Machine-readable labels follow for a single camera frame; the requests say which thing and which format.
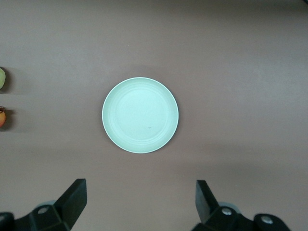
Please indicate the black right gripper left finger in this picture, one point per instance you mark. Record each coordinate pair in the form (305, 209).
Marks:
(69, 204)

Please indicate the pale green round plate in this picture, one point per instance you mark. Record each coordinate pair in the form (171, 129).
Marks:
(139, 115)

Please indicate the brown table cover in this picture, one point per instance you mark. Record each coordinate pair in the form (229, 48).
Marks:
(216, 60)

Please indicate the pink and green peach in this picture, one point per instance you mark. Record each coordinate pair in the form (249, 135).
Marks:
(2, 78)

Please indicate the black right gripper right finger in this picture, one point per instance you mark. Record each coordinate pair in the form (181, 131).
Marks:
(209, 211)

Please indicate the red apple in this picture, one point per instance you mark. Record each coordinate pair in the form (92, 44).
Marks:
(2, 119)

